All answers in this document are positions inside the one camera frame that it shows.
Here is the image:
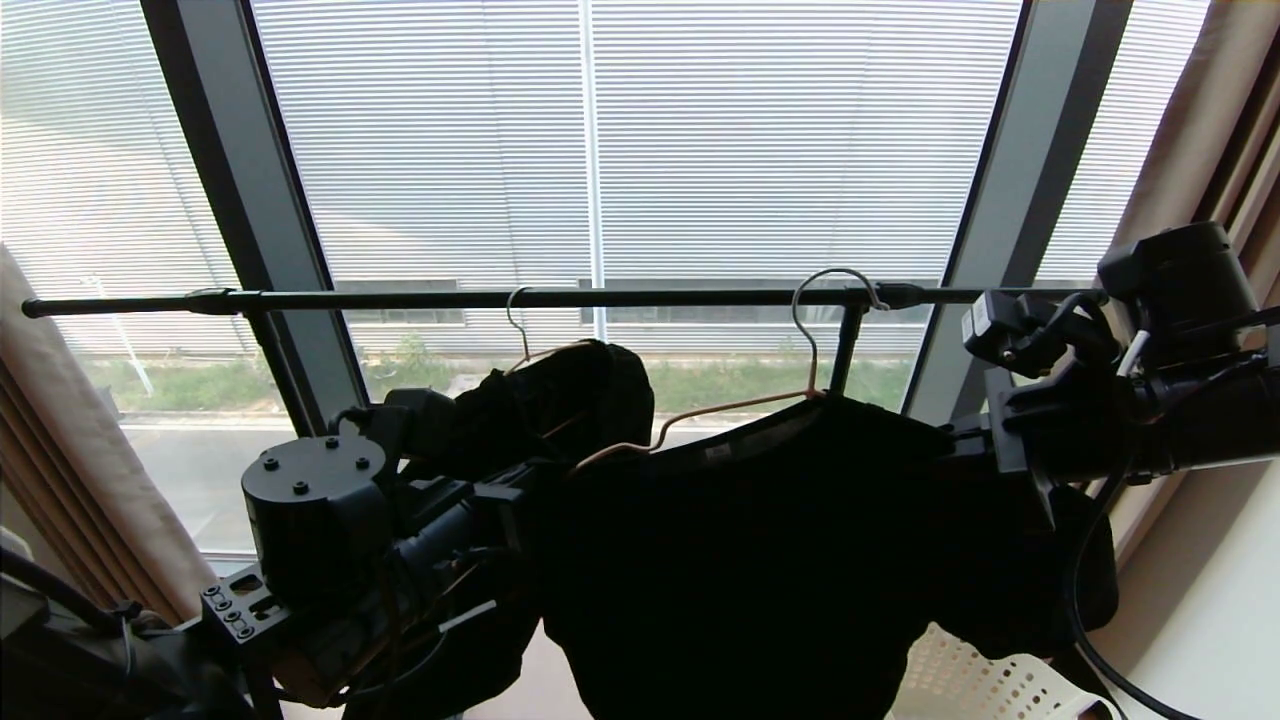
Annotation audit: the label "black garment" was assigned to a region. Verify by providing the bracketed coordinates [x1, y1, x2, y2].
[540, 393, 1121, 720]

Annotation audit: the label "black cable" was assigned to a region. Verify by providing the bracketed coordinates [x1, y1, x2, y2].
[0, 545, 141, 641]
[1063, 470, 1201, 720]

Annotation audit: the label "window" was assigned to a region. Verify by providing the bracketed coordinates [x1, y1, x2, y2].
[0, 0, 1216, 556]

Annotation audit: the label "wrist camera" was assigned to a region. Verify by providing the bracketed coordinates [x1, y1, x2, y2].
[960, 288, 1121, 379]
[335, 388, 456, 471]

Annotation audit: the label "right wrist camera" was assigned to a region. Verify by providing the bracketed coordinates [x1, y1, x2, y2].
[960, 288, 1121, 379]

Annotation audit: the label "black clothes rack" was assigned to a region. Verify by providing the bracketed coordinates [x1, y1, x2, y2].
[22, 283, 1111, 441]

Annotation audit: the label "white laundry basket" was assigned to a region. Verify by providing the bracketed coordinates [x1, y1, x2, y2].
[885, 620, 1126, 720]

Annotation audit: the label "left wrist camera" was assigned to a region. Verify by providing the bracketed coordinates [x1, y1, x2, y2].
[335, 388, 456, 471]

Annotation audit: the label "brown curtain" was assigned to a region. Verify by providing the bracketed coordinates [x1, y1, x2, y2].
[1100, 0, 1280, 571]
[0, 245, 216, 626]

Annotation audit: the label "pink clothes hanger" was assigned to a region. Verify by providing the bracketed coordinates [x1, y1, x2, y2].
[570, 266, 891, 476]
[503, 285, 601, 376]

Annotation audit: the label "black shorts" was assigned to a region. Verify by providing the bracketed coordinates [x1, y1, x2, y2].
[345, 338, 656, 720]

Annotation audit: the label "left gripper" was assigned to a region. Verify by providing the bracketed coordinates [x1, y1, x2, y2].
[395, 478, 546, 591]

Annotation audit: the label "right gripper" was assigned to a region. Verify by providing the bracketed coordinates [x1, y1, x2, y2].
[983, 365, 1146, 526]

